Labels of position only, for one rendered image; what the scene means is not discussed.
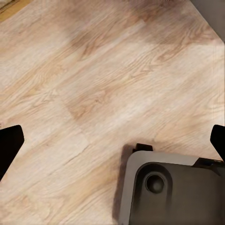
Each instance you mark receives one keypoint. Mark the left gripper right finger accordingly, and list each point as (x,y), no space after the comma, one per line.
(218,139)

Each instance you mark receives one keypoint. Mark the fixed window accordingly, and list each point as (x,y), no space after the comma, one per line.
(10,7)

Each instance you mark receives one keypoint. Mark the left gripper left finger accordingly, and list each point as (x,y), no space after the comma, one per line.
(11,140)

